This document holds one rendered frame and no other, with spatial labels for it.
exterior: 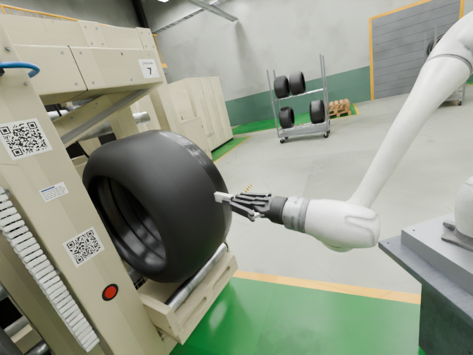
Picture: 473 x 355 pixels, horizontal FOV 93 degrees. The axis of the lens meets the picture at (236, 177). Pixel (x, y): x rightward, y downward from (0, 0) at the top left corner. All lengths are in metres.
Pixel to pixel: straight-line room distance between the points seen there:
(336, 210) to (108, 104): 1.04
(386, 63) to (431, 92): 11.07
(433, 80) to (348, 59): 11.00
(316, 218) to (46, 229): 0.63
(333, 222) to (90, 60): 0.99
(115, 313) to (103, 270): 0.14
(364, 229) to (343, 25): 11.43
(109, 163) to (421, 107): 0.83
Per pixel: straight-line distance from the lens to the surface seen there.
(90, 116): 1.17
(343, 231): 0.55
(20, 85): 0.70
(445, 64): 0.77
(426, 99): 0.72
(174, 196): 0.65
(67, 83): 1.03
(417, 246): 1.31
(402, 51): 11.87
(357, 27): 11.82
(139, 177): 0.67
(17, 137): 0.68
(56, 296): 0.76
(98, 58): 1.11
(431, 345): 1.73
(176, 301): 0.87
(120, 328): 0.87
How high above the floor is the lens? 1.49
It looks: 19 degrees down
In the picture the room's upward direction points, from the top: 14 degrees counter-clockwise
